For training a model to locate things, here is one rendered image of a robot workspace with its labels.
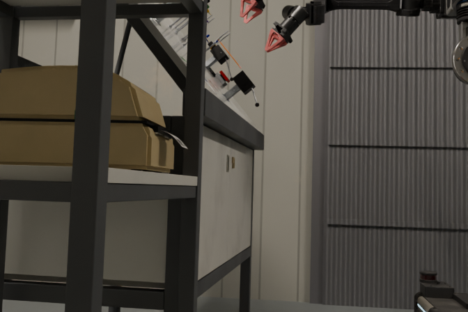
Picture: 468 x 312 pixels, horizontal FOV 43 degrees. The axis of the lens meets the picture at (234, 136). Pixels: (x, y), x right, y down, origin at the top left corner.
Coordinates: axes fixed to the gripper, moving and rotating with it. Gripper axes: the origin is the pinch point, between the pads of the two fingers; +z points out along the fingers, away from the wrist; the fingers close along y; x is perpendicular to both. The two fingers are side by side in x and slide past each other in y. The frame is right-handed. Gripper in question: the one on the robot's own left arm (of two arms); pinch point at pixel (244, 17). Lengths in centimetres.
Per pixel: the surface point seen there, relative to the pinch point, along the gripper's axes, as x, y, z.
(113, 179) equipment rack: 58, 133, 67
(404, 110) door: 51, -136, -27
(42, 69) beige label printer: 25, 115, 58
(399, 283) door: 90, -150, 60
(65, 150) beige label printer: 35, 112, 68
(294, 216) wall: 22, -141, 56
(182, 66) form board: 31, 81, 41
